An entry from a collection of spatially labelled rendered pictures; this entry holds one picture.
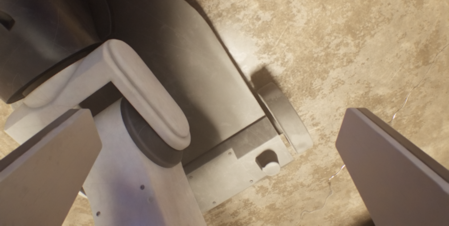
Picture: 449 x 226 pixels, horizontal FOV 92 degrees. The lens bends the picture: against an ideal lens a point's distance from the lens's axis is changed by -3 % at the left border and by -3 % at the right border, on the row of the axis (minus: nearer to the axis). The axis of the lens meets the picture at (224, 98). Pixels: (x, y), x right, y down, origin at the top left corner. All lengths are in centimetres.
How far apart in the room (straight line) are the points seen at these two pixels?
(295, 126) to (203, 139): 21
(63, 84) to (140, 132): 12
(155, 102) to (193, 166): 26
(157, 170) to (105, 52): 18
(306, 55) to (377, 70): 25
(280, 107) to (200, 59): 21
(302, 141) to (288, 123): 6
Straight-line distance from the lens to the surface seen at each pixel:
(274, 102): 54
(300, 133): 55
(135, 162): 34
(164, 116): 35
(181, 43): 47
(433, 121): 111
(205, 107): 50
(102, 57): 32
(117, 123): 35
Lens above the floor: 63
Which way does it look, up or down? 69 degrees down
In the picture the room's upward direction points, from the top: 163 degrees clockwise
